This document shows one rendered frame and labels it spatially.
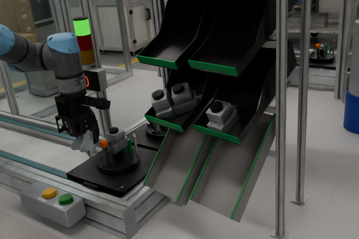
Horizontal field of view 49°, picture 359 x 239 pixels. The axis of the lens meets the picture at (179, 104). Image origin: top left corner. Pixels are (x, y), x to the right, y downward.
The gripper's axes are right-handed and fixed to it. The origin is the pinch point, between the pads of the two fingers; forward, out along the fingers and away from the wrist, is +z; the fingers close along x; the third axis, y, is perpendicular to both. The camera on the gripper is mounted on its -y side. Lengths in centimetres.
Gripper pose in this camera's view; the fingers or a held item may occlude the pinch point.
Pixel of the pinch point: (91, 151)
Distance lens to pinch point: 120.4
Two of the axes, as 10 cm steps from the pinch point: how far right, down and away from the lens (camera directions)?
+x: 8.3, 1.3, -5.4
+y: -5.5, 3.6, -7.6
